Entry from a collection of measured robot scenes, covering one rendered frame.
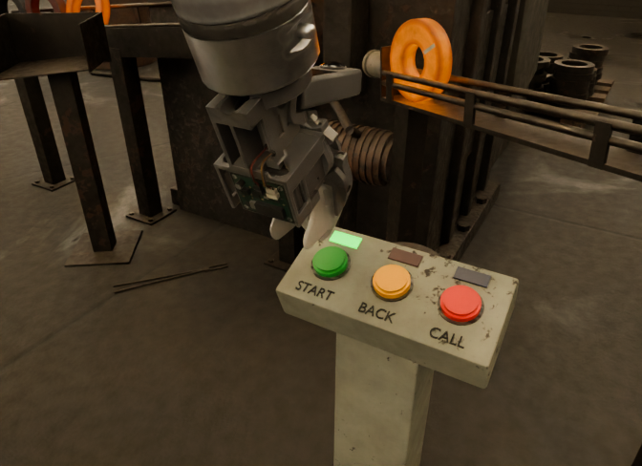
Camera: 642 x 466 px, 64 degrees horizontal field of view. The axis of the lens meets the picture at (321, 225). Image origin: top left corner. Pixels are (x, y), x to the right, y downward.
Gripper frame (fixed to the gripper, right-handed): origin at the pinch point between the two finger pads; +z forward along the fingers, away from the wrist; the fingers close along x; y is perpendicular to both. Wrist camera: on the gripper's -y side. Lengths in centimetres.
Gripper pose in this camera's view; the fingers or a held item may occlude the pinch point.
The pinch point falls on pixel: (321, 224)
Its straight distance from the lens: 54.3
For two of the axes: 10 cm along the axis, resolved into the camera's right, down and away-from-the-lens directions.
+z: 1.7, 6.6, 7.3
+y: -4.7, 7.1, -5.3
